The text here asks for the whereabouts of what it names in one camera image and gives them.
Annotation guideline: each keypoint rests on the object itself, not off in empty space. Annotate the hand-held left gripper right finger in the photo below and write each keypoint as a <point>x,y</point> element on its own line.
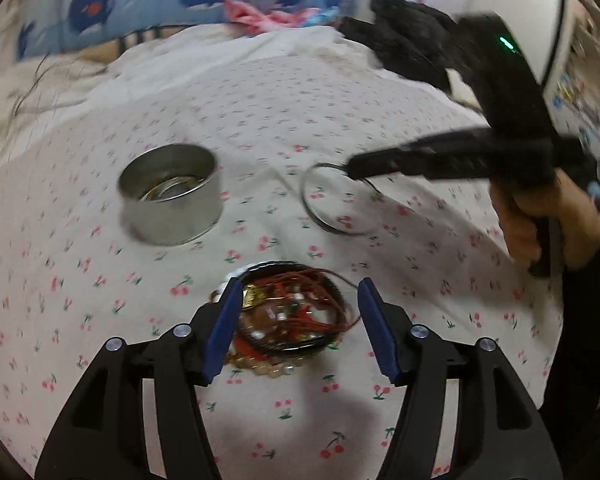
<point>377,330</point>

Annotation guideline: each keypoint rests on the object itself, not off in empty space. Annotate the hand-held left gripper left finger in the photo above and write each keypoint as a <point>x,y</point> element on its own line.
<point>225,322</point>

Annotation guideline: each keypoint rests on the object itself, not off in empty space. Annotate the cherry print bed sheet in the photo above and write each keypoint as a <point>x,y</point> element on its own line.
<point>105,285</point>

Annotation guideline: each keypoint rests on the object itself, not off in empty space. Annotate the person's dark clothing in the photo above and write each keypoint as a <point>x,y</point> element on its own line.
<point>575,350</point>

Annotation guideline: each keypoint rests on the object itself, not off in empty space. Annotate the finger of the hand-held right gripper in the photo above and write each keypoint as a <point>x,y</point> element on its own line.
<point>455,139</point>
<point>380,164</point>

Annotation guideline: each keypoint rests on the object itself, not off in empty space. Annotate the black garment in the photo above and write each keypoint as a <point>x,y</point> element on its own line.
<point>405,45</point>

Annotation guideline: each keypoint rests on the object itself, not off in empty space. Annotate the silver bangle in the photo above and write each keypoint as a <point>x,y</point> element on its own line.
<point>306,205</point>
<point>172,190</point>

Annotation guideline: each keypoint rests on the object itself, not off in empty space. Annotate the yellow black striped pillow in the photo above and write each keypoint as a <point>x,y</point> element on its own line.
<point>145,35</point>

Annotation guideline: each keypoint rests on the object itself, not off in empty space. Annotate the round metal tin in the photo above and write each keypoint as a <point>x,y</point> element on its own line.
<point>175,217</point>

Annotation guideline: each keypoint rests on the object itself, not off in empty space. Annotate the pink crumpled cloth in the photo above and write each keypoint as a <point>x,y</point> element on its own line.
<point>267,19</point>

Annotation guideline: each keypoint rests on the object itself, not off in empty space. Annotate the white striped quilt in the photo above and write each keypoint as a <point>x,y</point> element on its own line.
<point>190,57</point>

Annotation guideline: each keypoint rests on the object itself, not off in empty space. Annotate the person's right hand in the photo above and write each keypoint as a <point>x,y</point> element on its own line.
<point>582,220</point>

